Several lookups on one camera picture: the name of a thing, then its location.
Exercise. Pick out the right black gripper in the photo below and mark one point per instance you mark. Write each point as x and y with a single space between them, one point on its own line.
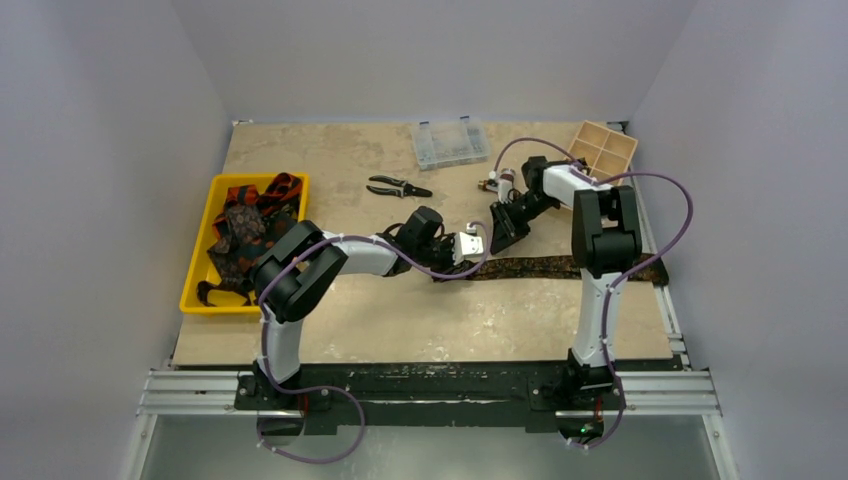
505 220

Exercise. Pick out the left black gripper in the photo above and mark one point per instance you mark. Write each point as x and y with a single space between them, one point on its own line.
447 243

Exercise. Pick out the dark brown patterned tie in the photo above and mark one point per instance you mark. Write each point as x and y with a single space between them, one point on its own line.
561 267

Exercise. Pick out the wooden compartment tray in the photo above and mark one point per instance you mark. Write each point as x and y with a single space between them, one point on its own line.
605 151

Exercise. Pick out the yellow plastic bin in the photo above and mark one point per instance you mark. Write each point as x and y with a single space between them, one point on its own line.
201 269

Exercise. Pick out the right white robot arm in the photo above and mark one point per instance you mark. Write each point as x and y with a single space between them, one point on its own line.
605 244

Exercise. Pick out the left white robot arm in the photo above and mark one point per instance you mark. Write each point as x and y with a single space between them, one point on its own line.
293 276

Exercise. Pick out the clear plastic organizer box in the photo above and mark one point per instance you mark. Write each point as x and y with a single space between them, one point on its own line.
449 143

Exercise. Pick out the orange black striped tie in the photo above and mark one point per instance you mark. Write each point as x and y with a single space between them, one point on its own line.
269 193

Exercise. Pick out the black tie orange hearts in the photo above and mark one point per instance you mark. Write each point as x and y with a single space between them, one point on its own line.
277 225

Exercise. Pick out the brown floral tie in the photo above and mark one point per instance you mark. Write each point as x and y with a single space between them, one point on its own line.
240 235

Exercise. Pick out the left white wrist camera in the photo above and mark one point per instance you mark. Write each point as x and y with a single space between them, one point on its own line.
467 247

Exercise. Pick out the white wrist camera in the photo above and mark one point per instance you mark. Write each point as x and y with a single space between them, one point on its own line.
504 188
467 247

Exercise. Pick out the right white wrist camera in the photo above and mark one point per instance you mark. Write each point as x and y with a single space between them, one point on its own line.
504 188

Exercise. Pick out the black handled pliers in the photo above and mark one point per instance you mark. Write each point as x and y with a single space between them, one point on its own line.
388 186

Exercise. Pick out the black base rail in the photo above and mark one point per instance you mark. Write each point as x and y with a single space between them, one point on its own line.
532 396

